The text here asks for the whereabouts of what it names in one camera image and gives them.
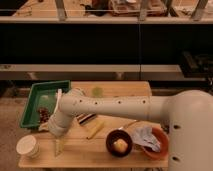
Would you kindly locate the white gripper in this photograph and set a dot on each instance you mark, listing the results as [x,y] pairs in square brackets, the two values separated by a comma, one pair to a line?
[58,125]

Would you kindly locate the yellow banana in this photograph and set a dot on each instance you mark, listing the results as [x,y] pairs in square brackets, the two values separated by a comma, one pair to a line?
[95,129]

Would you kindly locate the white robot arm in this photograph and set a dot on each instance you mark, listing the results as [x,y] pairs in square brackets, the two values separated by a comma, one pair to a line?
[188,114]

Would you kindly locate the white paper cup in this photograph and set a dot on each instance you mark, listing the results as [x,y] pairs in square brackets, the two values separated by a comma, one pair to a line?
[28,146]

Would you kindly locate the red grapes bunch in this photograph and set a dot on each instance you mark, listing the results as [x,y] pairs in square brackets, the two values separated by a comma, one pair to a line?
[43,113]

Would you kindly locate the striped black white object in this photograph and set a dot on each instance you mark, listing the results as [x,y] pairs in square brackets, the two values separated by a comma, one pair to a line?
[84,118]

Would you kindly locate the green plastic tray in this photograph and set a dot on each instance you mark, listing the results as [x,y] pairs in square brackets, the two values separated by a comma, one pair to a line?
[41,95]

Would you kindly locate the white brush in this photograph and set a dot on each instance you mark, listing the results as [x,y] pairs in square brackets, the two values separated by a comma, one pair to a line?
[58,96]

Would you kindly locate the dark brown bowl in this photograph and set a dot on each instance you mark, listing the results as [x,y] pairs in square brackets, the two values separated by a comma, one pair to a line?
[114,136]

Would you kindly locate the light green round object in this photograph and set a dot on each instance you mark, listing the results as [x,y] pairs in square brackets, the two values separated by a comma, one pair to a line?
[97,92]

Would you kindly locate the yellow round fruit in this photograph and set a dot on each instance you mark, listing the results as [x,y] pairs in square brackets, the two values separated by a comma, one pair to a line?
[120,145]

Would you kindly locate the metal spoon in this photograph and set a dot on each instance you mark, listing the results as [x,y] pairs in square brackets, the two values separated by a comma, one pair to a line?
[127,125]

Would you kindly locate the crumpled grey cloth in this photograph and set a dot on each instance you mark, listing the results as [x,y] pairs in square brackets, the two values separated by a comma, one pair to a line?
[143,136]

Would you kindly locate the orange bowl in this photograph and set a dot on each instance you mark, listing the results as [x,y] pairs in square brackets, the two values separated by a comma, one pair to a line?
[164,143]

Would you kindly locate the black box on shelf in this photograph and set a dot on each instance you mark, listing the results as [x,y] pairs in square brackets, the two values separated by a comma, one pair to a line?
[196,66]

